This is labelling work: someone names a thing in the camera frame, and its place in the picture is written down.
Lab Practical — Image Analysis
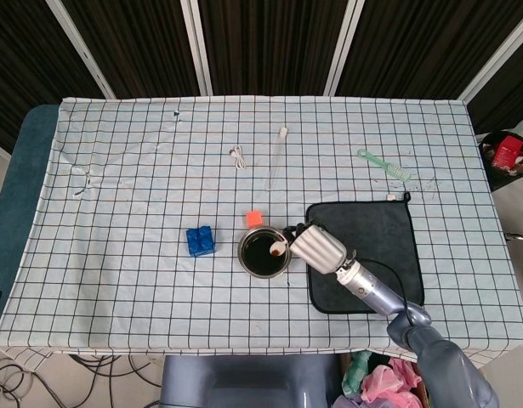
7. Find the right robot hand silver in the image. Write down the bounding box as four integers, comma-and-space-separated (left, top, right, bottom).
281, 220, 358, 275

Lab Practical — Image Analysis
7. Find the metal bowl with dark liquid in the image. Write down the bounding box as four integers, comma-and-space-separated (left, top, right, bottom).
237, 227, 293, 280

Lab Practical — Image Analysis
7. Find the dark grey towel mat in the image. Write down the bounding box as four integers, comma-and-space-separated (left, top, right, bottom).
305, 191, 425, 315

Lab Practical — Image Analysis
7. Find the clear plastic tube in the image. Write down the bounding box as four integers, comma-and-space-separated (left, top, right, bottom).
265, 127, 288, 191

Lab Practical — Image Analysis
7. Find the green brush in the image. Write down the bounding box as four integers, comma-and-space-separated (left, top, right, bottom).
356, 148, 413, 184

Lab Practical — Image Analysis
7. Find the blue building block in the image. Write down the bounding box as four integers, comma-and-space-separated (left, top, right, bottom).
185, 226, 216, 258

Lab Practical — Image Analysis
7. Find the green plastic bag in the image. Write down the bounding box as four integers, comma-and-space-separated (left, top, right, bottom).
341, 350, 372, 396

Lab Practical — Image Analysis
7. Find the pink plastic bag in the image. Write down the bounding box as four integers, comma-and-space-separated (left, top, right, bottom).
361, 359, 424, 408

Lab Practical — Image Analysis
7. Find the grey robot torso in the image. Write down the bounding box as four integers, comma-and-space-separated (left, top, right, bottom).
158, 354, 343, 408

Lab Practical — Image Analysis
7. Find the white checkered tablecloth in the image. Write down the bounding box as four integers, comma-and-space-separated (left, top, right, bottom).
0, 96, 523, 358

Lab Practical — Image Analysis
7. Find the red box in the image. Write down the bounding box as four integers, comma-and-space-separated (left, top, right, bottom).
490, 135, 523, 171

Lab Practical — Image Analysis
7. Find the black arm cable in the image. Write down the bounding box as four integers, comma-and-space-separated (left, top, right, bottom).
358, 256, 420, 329

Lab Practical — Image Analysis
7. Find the white USB cable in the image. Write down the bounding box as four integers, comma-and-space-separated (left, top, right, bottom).
228, 144, 248, 171

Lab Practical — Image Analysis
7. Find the white frame post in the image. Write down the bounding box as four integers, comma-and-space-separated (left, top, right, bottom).
324, 0, 367, 97
43, 0, 116, 99
460, 8, 523, 103
179, 0, 214, 97

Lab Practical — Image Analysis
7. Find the floor cables bundle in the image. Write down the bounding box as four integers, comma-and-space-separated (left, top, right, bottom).
0, 350, 160, 408

